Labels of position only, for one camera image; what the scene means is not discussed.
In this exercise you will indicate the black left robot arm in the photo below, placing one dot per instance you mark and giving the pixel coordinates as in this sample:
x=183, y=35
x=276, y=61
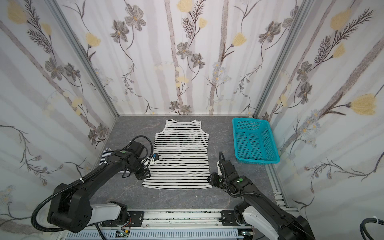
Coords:
x=69, y=208

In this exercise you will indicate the teal plastic basket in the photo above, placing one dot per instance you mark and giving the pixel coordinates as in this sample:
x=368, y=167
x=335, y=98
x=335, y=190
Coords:
x=254, y=142

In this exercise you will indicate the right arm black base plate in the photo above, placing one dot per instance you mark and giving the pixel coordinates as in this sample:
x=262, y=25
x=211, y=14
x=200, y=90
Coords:
x=229, y=218

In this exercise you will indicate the blue white striped tank top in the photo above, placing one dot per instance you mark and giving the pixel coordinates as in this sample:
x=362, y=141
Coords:
x=105, y=154

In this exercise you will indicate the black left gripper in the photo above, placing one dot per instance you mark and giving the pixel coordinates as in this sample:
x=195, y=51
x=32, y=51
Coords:
x=143, y=173

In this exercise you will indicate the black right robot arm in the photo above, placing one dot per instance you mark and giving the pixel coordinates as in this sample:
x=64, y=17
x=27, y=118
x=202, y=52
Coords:
x=256, y=209

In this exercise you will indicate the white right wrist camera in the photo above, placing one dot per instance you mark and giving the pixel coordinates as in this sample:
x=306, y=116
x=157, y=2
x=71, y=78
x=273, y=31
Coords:
x=219, y=169

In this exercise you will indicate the white slotted cable duct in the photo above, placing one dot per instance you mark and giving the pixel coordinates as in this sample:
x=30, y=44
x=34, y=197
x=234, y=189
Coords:
x=177, y=234

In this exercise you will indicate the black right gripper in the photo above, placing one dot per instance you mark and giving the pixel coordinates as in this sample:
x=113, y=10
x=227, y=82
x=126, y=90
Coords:
x=214, y=180

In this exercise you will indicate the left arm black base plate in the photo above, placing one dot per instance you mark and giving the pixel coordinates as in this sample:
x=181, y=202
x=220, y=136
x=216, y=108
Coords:
x=135, y=218

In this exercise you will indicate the aluminium mounting rail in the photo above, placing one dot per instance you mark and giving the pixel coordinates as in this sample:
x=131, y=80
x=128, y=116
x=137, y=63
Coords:
x=195, y=219

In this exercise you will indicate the black white striped tank top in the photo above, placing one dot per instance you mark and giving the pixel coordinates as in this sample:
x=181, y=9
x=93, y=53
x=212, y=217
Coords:
x=183, y=158

